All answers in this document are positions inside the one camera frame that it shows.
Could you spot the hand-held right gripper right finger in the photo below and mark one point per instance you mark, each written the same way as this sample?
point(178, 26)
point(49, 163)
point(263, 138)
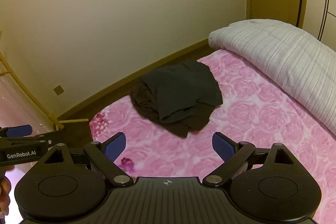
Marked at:
point(223, 147)

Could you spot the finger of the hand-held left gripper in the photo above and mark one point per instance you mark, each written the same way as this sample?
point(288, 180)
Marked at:
point(19, 130)
point(58, 134)

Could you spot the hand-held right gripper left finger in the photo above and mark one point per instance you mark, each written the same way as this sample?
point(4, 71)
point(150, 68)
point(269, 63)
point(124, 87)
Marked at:
point(115, 147)

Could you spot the dark grey t-shirt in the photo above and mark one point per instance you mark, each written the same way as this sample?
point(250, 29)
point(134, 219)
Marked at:
point(183, 87)

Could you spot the dark brown garment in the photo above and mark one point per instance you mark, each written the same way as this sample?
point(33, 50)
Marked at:
point(181, 127)

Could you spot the pink floral blanket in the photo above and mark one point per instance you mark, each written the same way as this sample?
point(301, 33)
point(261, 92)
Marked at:
point(262, 121)

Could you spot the white striped quilt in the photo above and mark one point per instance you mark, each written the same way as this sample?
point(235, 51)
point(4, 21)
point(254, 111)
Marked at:
point(283, 56)

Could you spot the beige low wall socket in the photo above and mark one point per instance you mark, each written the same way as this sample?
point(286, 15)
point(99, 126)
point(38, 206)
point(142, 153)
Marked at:
point(58, 90)

